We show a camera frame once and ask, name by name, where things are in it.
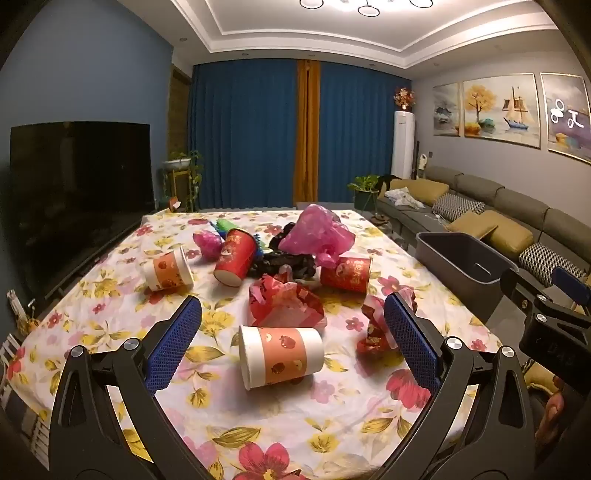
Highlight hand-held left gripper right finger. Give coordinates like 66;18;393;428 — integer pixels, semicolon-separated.
383;292;543;480

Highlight floral tablecloth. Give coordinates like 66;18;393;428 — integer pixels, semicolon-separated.
0;210;504;480

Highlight sailboat and tree painting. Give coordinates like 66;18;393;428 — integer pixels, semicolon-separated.
462;73;542;148

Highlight white clothes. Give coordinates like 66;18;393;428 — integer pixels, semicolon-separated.
385;187;426;208

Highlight gold plant stand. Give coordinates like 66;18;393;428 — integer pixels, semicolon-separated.
171;168;192;213

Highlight grey plastic bin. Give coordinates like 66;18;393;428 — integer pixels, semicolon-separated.
414;232;520;305

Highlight red wrapper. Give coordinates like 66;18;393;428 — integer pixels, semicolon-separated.
356;288;419;355

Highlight brown wooden door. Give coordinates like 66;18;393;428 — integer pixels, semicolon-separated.
168;65;192;160

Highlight ring ceiling lamp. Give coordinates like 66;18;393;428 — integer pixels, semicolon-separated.
298;0;441;18

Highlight potted plant in green pot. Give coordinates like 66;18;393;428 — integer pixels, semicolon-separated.
347;174;384;210

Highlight small landscape painting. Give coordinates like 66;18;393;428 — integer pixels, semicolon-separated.
433;83;462;138

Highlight red paper cup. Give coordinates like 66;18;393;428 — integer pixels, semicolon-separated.
320;256;373;295
213;228;259;288

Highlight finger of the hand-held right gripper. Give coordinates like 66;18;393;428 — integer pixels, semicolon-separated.
553;267;591;315
501;268;555;324

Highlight grey sectional sofa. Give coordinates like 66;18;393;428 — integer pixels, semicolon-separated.
376;166;591;324

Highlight black white patterned cushion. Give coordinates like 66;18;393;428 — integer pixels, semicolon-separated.
431;193;485;222
518;242;587;287

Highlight orange curtain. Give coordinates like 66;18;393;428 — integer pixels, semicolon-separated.
293;59;321;208

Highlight red plastic bag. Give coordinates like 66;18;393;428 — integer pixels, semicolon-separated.
248;272;328;330

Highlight black plastic bag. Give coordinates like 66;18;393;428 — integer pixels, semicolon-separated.
252;222;321;282

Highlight white stick bundle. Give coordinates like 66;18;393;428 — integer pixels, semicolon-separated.
7;290;24;324

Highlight white folding rack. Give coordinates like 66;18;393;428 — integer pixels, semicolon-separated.
0;335;51;462

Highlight blue curtain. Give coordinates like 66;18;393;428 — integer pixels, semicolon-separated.
187;59;298;210
318;62;414;204

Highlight purple abstract painting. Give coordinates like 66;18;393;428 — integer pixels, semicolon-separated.
540;72;591;164

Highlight white orange paper cup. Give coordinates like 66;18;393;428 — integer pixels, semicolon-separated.
141;247;195;292
238;324;325;392

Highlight trailing plant in white bowl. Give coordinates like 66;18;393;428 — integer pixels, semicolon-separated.
161;150;204;213

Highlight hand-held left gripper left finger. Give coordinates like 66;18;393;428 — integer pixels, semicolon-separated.
48;294;218;480

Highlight pink mesh ball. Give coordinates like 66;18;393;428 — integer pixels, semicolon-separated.
193;230;225;258

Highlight white standing air conditioner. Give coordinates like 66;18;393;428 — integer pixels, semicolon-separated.
392;111;415;180

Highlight black flat television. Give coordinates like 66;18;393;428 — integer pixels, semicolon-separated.
9;121;155;301

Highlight person's right hand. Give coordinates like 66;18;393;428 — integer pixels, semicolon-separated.
536;383;571;446

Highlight pink plastic bag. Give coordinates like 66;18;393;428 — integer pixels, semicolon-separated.
279;203;356;268

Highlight yellow cushion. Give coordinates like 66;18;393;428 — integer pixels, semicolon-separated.
390;179;451;206
480;217;534;259
445;210;499;241

